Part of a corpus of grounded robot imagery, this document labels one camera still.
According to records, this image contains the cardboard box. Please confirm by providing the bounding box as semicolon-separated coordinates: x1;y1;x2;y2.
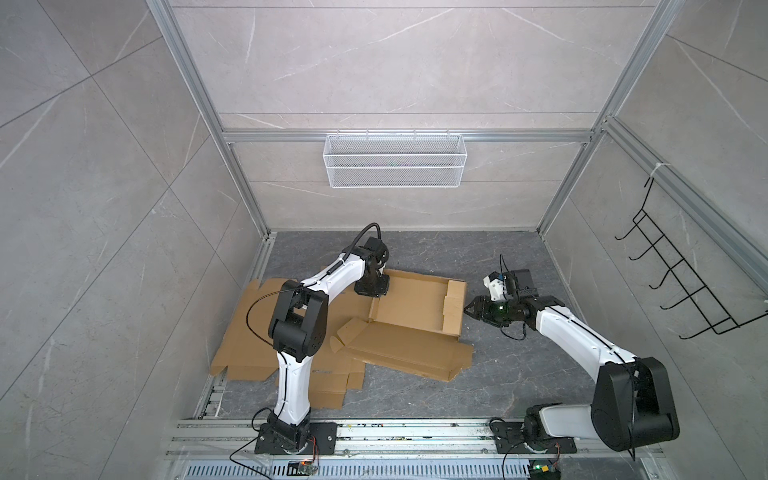
327;269;474;382
210;278;372;410

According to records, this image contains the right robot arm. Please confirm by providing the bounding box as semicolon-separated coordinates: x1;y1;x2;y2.
463;269;680;453

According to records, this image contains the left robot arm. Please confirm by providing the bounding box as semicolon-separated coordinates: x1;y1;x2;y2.
268;236;389;447

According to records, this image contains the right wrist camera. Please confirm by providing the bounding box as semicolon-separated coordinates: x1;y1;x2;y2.
483;271;507;302

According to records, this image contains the white wire mesh basket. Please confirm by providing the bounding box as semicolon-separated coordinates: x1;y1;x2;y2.
323;133;468;189

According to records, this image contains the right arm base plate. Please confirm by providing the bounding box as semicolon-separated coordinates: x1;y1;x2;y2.
488;418;577;455

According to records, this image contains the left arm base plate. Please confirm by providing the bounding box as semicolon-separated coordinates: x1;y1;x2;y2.
253;422;338;455

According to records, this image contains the black wire hook rack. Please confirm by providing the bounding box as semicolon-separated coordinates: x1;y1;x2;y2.
614;178;767;341

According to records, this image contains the aluminium mounting rail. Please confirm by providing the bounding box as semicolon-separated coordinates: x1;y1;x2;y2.
161;418;667;462

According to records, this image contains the aluminium frame profile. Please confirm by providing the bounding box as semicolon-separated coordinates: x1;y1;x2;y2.
148;1;767;290

